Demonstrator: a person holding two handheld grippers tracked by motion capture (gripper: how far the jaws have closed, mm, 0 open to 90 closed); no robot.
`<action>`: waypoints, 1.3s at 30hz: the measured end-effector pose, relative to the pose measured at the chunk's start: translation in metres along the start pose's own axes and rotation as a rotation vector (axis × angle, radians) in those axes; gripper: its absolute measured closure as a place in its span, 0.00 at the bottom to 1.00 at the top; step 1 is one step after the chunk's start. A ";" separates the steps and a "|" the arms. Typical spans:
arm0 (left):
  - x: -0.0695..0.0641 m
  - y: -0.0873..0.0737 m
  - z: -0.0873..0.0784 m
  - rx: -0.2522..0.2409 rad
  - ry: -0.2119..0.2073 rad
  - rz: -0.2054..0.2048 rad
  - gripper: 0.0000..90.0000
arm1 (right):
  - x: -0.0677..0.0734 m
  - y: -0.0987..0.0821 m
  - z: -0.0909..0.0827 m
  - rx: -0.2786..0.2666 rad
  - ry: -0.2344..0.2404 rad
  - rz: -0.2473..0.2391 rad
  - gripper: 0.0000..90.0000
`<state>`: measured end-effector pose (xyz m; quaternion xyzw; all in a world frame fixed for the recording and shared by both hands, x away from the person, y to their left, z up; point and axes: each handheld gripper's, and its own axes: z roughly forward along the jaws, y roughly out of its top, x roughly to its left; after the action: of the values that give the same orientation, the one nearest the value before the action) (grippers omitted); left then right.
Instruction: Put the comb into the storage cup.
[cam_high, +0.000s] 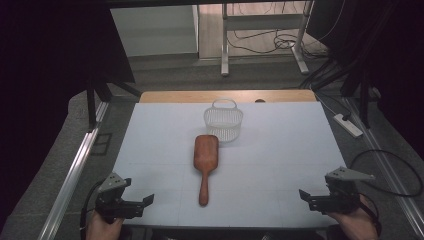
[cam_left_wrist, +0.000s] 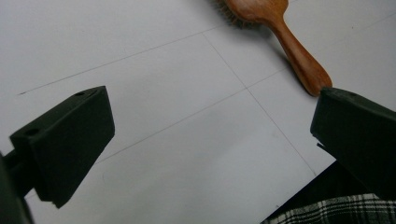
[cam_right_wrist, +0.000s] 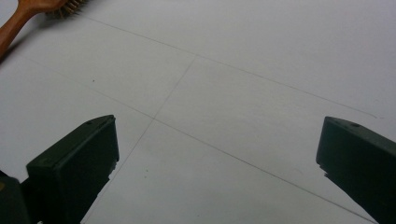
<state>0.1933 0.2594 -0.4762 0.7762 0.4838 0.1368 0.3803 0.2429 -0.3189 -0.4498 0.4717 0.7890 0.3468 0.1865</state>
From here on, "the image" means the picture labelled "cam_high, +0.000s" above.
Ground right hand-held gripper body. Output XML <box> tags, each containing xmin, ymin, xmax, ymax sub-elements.
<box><xmin>308</xmin><ymin>166</ymin><xmax>376</xmax><ymax>214</ymax></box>

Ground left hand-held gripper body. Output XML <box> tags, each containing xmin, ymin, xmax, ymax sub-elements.
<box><xmin>94</xmin><ymin>172</ymin><xmax>145</xmax><ymax>224</ymax></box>

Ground brown wooden hairbrush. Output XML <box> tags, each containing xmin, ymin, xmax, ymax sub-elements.
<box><xmin>193</xmin><ymin>134</ymin><xmax>220</xmax><ymax>207</ymax></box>

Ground person's left hand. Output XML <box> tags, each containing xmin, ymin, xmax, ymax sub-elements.
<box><xmin>85</xmin><ymin>210</ymin><xmax>124</xmax><ymax>240</ymax></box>

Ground person's right hand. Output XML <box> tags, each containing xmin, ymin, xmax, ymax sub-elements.
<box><xmin>328</xmin><ymin>196</ymin><xmax>379</xmax><ymax>240</ymax></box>

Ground white table mat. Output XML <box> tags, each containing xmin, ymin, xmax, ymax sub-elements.
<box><xmin>111</xmin><ymin>101</ymin><xmax>348</xmax><ymax>229</ymax></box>

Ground dark floor hatch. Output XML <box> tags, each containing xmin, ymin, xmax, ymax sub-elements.
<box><xmin>90</xmin><ymin>133</ymin><xmax>113</xmax><ymax>156</ymax></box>

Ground white power strip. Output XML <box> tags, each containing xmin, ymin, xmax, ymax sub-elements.
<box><xmin>333</xmin><ymin>113</ymin><xmax>364</xmax><ymax>139</ymax></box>

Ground black metal stand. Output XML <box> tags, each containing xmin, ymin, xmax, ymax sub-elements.
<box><xmin>85</xmin><ymin>74</ymin><xmax>143</xmax><ymax>132</ymax></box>
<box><xmin>339</xmin><ymin>64</ymin><xmax>382</xmax><ymax>129</ymax></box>

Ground dark curtain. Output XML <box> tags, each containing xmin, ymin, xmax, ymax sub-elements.
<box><xmin>306</xmin><ymin>0</ymin><xmax>424</xmax><ymax>161</ymax></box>
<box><xmin>0</xmin><ymin>0</ymin><xmax>136</xmax><ymax>231</ymax></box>

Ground white cabinet panel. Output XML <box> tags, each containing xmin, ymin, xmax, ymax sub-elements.
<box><xmin>110</xmin><ymin>4</ymin><xmax>200</xmax><ymax>58</ymax></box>

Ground left hand-held gripper cable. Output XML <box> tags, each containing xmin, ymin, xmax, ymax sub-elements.
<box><xmin>79</xmin><ymin>179</ymin><xmax>105</xmax><ymax>240</ymax></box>

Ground hand-held gripper cable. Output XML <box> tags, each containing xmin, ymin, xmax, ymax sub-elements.
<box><xmin>79</xmin><ymin>179</ymin><xmax>105</xmax><ymax>240</ymax></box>
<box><xmin>358</xmin><ymin>193</ymin><xmax>383</xmax><ymax>236</ymax></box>

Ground right hand-held gripper cable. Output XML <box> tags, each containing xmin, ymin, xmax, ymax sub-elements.
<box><xmin>358</xmin><ymin>193</ymin><xmax>383</xmax><ymax>236</ymax></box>

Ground aluminium floor rail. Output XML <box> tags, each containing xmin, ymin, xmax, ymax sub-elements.
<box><xmin>38</xmin><ymin>101</ymin><xmax>109</xmax><ymax>240</ymax></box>
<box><xmin>344</xmin><ymin>98</ymin><xmax>424</xmax><ymax>238</ymax></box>

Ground black looped floor cable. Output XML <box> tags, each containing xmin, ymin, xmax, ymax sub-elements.
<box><xmin>349</xmin><ymin>149</ymin><xmax>424</xmax><ymax>198</ymax></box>

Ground tangled black floor cables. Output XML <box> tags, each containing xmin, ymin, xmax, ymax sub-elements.
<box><xmin>226</xmin><ymin>1</ymin><xmax>329</xmax><ymax>60</ymax></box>

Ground white metal desk frame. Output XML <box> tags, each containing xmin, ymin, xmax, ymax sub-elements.
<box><xmin>220</xmin><ymin>0</ymin><xmax>315</xmax><ymax>77</ymax></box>

